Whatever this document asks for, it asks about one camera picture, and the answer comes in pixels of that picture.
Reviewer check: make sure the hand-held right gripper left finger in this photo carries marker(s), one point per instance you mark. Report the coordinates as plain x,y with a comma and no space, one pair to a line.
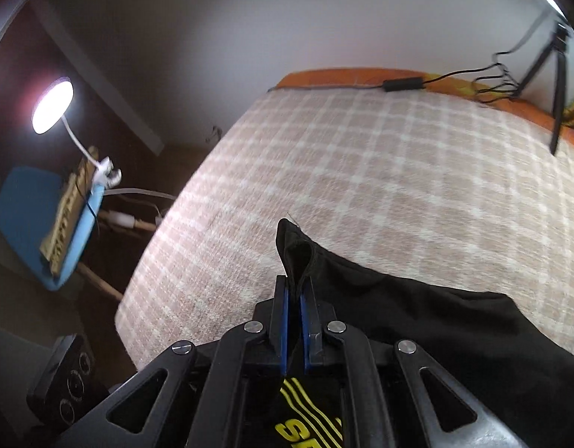
283,331

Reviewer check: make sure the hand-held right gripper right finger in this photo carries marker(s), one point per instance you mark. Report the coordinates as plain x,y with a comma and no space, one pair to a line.
307,331

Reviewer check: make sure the black pants with yellow stripes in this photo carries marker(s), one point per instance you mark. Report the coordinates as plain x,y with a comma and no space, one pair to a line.
408,331

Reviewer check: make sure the checkered beige bed blanket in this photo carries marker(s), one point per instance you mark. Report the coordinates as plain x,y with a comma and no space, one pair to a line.
352,186

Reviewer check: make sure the black speaker box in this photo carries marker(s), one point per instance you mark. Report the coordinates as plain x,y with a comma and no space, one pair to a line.
65,382

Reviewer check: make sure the beige wooden rack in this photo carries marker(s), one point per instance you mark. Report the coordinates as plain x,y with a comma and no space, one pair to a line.
65,217

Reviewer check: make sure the blue chair with wooden legs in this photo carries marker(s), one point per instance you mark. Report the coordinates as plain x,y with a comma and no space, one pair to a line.
30,224

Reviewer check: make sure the orange bed sheet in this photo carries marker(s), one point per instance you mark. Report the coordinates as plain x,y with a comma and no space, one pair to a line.
455,85

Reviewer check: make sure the white clip-on lamp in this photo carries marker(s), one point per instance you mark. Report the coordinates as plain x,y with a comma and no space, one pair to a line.
53,102

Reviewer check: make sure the black tripod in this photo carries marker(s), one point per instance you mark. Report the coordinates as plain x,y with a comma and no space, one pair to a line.
558,79

